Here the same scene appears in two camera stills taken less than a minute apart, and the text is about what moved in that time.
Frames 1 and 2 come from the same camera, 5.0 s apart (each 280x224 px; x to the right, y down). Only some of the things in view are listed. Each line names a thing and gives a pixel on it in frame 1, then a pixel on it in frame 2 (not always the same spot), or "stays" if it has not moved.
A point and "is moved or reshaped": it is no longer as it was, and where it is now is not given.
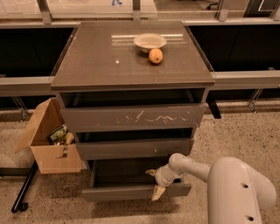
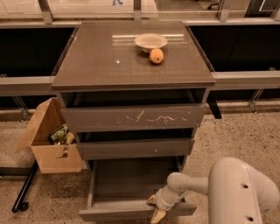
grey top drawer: [133, 115] stays
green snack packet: [59, 136] stays
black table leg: [213, 108] stays
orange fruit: [156, 55] stays
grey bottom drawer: [128, 180] is moved or reshaped
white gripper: [160, 177] to [164, 199]
